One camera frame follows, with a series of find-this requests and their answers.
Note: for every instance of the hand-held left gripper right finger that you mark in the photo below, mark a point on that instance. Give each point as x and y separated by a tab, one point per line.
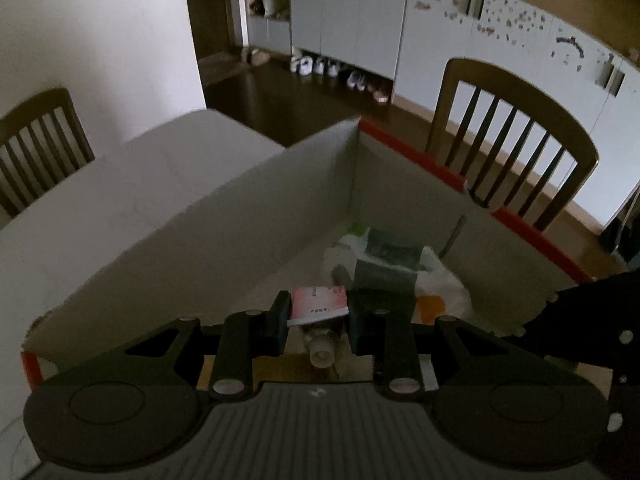
359	320

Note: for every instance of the pair of beige slippers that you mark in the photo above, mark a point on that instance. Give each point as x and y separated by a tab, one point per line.
254	56

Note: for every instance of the white tote bag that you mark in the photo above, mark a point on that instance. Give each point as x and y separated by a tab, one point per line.
270	4

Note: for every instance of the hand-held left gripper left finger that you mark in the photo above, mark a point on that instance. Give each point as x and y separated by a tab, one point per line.
279	322

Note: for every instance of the small white bottle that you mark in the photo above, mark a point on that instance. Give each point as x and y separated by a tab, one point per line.
320	347

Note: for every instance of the red shoe box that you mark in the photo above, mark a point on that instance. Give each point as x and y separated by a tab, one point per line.
240	240

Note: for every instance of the small red white box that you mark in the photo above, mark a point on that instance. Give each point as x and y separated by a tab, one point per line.
317	305

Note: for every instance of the white green plastic bag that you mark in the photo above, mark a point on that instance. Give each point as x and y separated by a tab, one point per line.
440	285

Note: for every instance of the white wall cabinet unit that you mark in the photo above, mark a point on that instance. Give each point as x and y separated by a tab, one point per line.
440	25

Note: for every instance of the brown floor rug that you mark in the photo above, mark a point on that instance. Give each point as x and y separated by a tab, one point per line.
222	67

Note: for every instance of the row of shoes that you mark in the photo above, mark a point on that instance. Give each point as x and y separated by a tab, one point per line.
330	67

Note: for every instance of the wooden slat-back chair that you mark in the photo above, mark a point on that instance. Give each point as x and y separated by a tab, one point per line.
510	125
40	145

